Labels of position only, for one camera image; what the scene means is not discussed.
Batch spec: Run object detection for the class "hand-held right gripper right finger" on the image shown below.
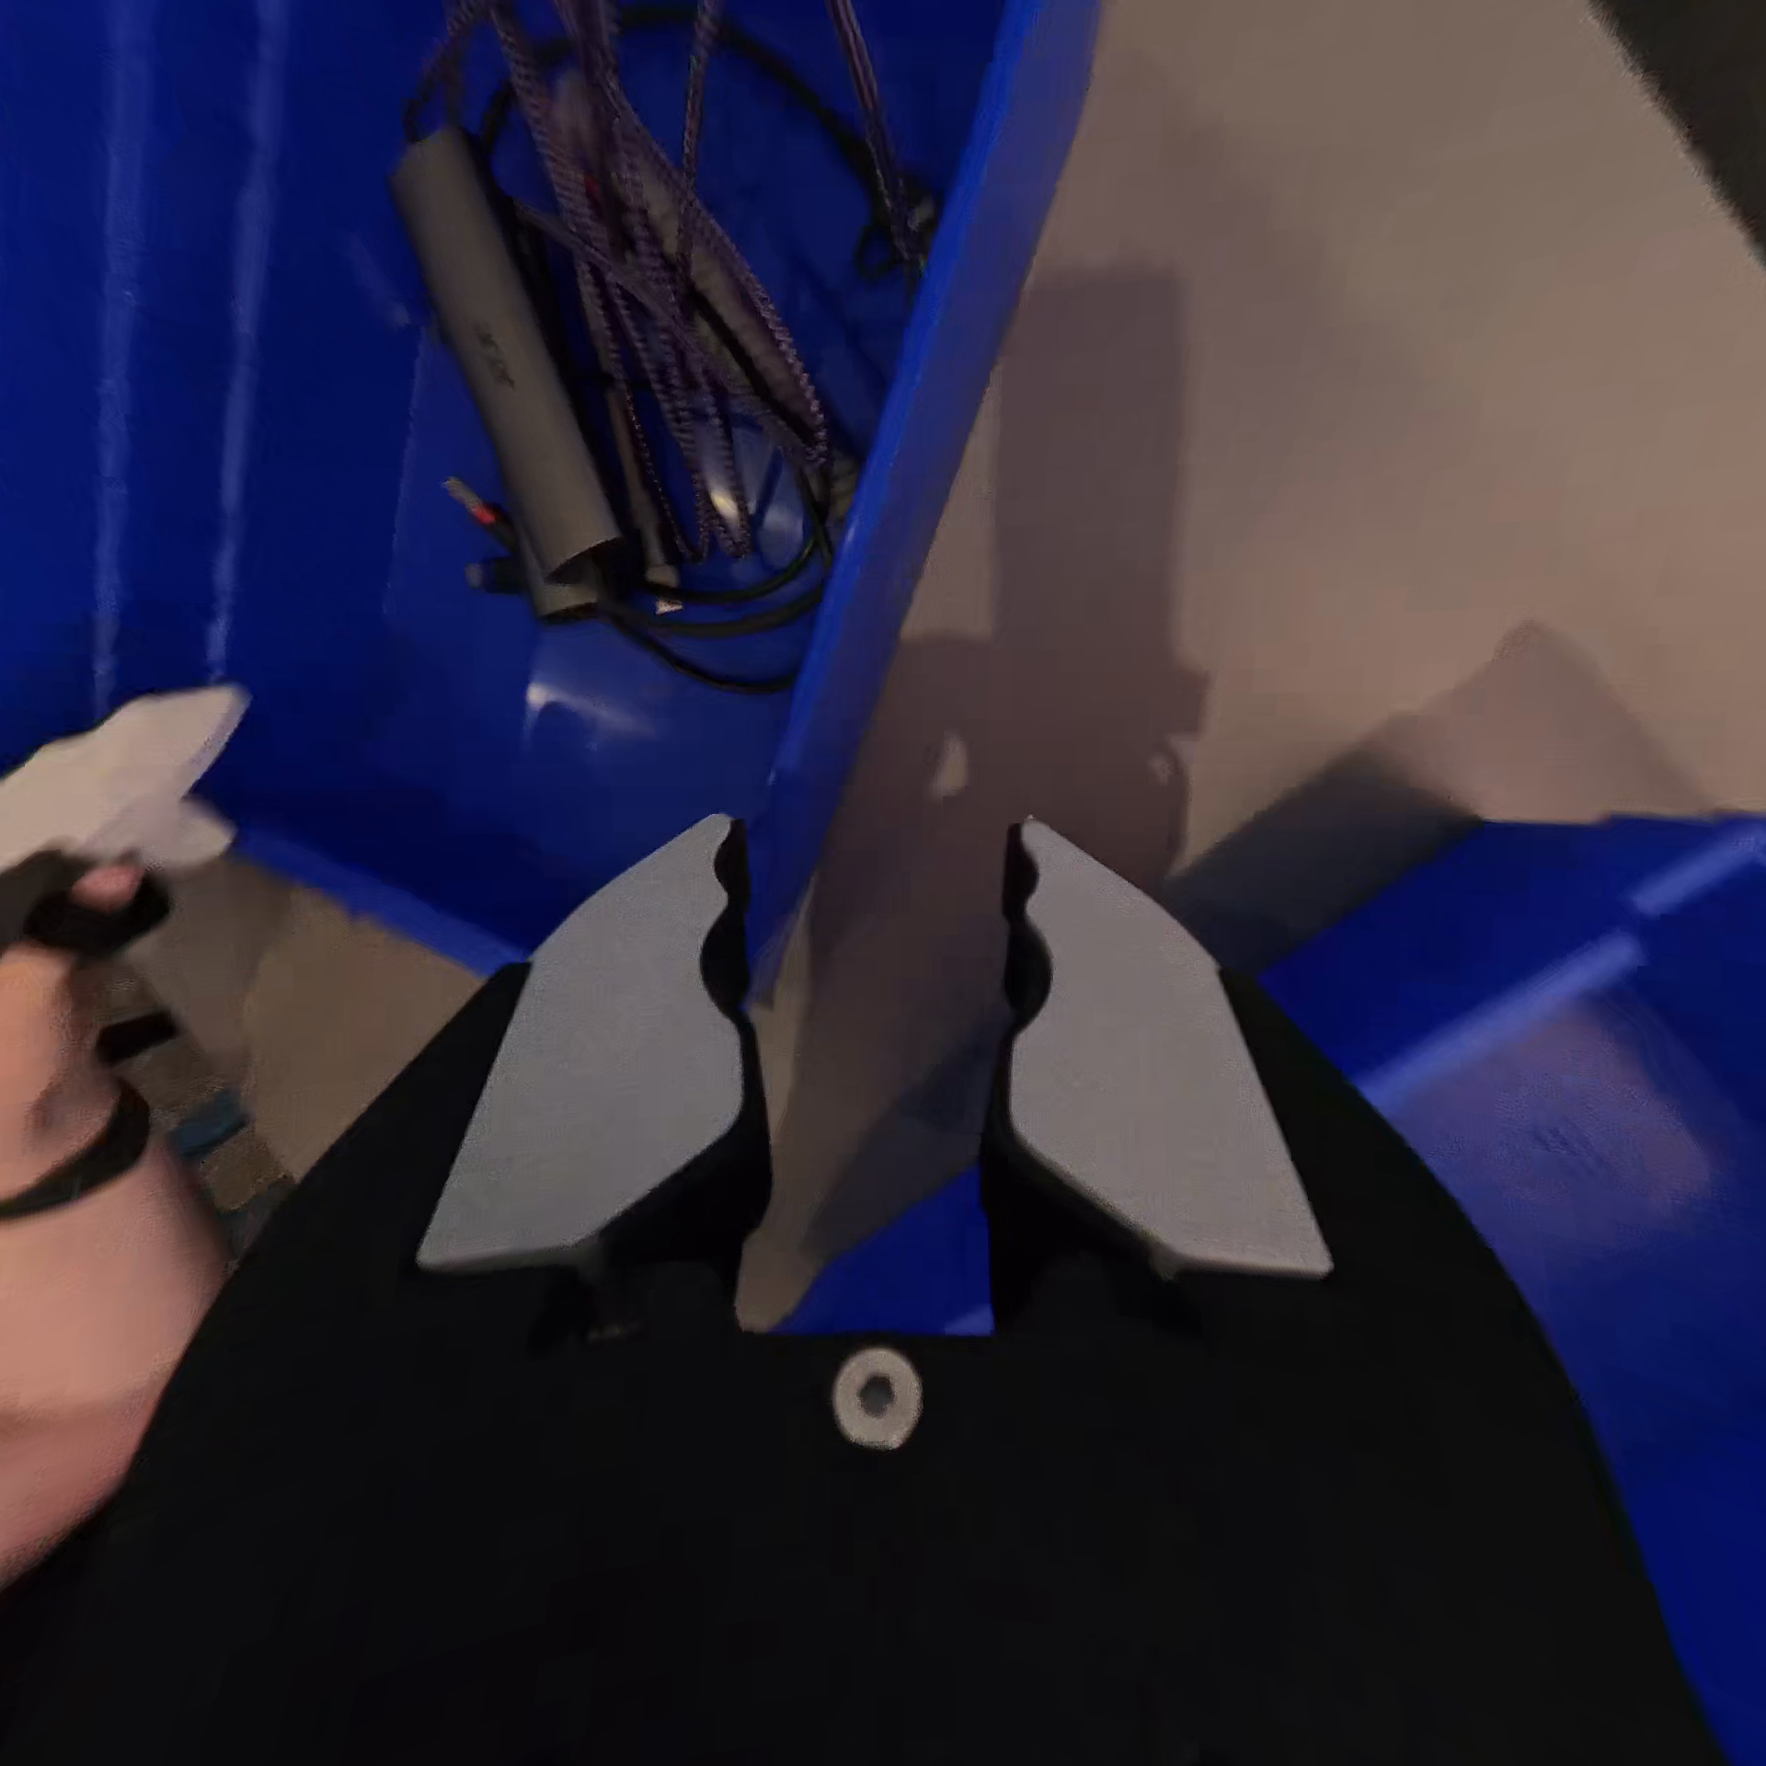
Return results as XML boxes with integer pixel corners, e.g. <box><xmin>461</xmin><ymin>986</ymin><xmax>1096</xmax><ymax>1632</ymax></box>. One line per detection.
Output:
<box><xmin>982</xmin><ymin>817</ymin><xmax>1333</xmax><ymax>1283</ymax></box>

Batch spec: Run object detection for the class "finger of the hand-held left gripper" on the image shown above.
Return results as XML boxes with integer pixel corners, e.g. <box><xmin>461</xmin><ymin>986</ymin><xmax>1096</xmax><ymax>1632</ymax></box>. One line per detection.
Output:
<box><xmin>0</xmin><ymin>687</ymin><xmax>253</xmax><ymax>878</ymax></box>

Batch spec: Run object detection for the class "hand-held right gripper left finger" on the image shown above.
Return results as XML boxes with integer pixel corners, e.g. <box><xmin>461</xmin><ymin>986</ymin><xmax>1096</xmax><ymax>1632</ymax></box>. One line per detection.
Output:
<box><xmin>415</xmin><ymin>813</ymin><xmax>767</xmax><ymax>1275</ymax></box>

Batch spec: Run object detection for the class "blue divided storage bin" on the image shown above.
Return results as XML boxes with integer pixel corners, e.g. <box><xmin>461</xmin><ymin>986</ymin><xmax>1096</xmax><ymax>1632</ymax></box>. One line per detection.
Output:
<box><xmin>778</xmin><ymin>813</ymin><xmax>1766</xmax><ymax>1766</ymax></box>

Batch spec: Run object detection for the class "blue plastic storage bin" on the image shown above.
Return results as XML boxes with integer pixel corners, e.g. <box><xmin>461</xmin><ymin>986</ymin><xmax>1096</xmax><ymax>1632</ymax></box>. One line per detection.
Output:
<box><xmin>0</xmin><ymin>0</ymin><xmax>1105</xmax><ymax>975</ymax></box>

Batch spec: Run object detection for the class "grey usb hub with cable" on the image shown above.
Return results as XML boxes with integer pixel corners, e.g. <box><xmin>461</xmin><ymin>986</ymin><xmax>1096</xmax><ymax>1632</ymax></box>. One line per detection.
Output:
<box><xmin>391</xmin><ymin>124</ymin><xmax>829</xmax><ymax>652</ymax></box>
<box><xmin>520</xmin><ymin>545</ymin><xmax>844</xmax><ymax>692</ymax></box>

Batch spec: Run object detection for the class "purple braided usb cable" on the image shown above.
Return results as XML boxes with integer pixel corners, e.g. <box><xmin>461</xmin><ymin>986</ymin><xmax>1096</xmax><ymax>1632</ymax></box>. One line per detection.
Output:
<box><xmin>406</xmin><ymin>0</ymin><xmax>943</xmax><ymax>558</ymax></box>

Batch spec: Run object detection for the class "person's left hand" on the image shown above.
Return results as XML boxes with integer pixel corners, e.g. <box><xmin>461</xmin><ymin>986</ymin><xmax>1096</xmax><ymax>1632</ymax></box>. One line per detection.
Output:
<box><xmin>0</xmin><ymin>861</ymin><xmax>233</xmax><ymax>1568</ymax></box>

